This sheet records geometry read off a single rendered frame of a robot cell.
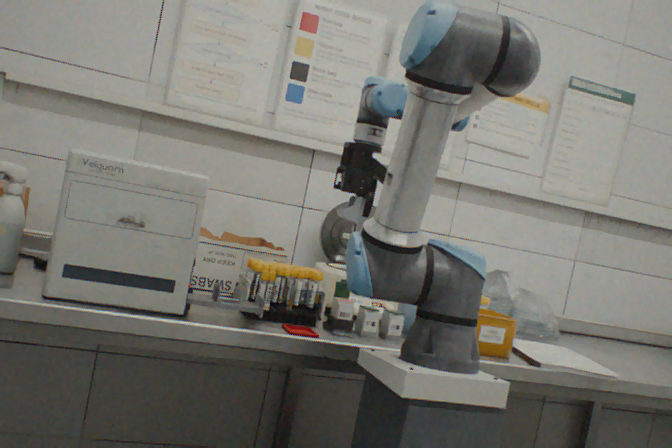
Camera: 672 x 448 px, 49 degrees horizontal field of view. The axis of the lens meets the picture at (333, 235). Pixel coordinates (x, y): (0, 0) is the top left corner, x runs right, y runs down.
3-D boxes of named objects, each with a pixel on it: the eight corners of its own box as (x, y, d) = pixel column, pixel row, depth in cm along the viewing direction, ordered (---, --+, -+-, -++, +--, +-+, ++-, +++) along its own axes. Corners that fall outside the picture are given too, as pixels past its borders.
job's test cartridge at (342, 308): (334, 327, 169) (339, 300, 169) (328, 322, 173) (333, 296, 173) (350, 329, 170) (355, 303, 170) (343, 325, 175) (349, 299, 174)
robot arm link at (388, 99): (430, 85, 154) (415, 91, 164) (379, 74, 152) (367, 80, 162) (423, 122, 154) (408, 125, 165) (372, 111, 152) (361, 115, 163)
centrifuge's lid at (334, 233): (329, 190, 218) (324, 192, 225) (314, 272, 216) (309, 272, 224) (397, 204, 222) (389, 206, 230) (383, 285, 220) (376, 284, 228)
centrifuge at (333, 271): (320, 316, 188) (330, 270, 188) (304, 296, 217) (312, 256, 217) (408, 331, 193) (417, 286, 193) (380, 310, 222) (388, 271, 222)
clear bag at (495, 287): (467, 326, 225) (480, 267, 225) (430, 312, 240) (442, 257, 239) (522, 331, 240) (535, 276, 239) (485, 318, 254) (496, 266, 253)
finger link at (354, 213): (336, 232, 168) (343, 193, 168) (359, 237, 170) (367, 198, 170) (340, 233, 165) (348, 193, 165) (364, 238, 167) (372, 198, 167)
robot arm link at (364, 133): (380, 130, 173) (393, 129, 165) (376, 149, 173) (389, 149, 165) (351, 123, 171) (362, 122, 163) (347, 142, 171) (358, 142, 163)
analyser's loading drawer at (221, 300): (167, 305, 152) (172, 280, 151) (164, 298, 158) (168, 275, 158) (262, 317, 159) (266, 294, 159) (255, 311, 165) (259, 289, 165)
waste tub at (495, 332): (464, 353, 178) (473, 313, 177) (439, 339, 190) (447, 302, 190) (510, 359, 182) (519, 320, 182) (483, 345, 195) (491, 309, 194)
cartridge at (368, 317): (360, 335, 173) (366, 308, 172) (353, 331, 177) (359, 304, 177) (375, 337, 174) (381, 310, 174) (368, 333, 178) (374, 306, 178)
